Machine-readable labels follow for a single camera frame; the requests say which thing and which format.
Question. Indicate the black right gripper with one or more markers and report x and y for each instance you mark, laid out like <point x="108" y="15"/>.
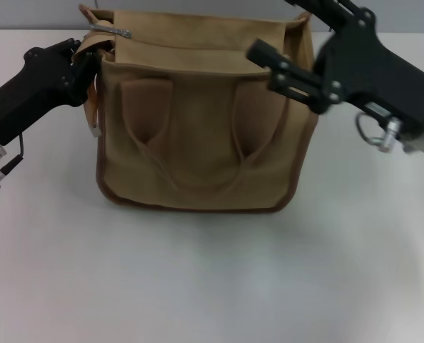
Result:
<point x="372" y="64"/>

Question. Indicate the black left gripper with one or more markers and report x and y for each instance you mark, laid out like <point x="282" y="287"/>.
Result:
<point x="30" y="89"/>

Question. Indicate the silver metal zipper pull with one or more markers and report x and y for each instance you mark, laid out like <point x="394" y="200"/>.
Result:
<point x="113" y="31"/>

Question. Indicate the khaki canvas food bag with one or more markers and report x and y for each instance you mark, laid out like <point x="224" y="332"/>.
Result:
<point x="205" y="135"/>

